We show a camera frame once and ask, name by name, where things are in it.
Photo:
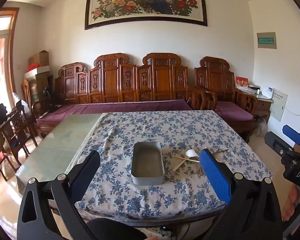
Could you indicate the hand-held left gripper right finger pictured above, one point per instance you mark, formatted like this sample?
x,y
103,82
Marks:
x,y
213,175

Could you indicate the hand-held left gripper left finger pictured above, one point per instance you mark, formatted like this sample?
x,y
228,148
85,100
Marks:
x,y
90,166

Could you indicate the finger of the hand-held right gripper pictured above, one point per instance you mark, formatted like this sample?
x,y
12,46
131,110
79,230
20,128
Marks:
x,y
292,133
277,143

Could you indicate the cream chopstick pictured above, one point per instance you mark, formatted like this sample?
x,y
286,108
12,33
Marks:
x,y
180,165
183,158

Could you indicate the cream plastic fork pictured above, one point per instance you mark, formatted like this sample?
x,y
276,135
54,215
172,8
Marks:
x,y
192,147

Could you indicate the grey metal tray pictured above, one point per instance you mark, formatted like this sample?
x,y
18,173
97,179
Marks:
x,y
147,178

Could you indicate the person's right hand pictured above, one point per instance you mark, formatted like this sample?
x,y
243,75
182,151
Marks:
x,y
290,205

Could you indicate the white fluffy bundle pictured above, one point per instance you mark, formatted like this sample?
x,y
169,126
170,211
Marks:
x,y
261,127

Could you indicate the brown wooden chopstick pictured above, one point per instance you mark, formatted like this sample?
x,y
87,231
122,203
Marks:
x,y
216,150

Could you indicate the white spoon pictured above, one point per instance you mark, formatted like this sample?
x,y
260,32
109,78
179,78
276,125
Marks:
x,y
191,153

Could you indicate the wooden side table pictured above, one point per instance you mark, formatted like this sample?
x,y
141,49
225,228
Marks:
x,y
263,105

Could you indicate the white telephone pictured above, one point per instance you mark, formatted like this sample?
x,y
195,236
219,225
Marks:
x,y
267,93

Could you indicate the purple armchair cushion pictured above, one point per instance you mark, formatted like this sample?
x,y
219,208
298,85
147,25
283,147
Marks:
x,y
233,111

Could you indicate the blue floral tablecloth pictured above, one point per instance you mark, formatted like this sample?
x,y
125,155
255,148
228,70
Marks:
x,y
180,130

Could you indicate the long purple sofa cushion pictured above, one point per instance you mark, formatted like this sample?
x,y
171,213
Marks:
x,y
102,108

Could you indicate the person's dark clothing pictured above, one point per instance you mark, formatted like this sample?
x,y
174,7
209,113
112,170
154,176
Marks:
x,y
115,230

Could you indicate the red card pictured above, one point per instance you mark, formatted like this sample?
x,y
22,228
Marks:
x,y
242,83

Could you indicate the white power strip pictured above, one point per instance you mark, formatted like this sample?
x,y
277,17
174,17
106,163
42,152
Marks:
x,y
160,232

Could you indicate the wooden dining chair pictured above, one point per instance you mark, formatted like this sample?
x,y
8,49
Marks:
x,y
3,145
27,92
20,127

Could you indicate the long carved wooden sofa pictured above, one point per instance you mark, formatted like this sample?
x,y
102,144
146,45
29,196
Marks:
x,y
112,85

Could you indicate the carved wooden armchair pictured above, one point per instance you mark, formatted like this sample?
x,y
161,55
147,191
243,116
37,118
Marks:
x,y
216,80

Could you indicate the clear plastic bag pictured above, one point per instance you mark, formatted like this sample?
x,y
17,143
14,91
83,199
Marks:
x,y
21,103

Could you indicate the flat white box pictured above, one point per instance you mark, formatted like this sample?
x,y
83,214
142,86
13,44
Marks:
x,y
37,72

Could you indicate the red bundle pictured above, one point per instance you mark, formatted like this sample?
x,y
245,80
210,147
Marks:
x,y
32,67

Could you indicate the brown cardboard box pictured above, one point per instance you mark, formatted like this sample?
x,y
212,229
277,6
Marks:
x,y
40,58

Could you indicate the framed peacock painting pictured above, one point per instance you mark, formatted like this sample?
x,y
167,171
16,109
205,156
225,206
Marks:
x,y
145,2

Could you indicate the white wall panel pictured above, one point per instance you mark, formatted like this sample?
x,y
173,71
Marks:
x,y
278,106

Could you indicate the grey wall box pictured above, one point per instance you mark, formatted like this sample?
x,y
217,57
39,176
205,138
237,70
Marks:
x,y
266,40

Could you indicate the wooden door frame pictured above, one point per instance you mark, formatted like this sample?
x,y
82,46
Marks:
x,y
13,42

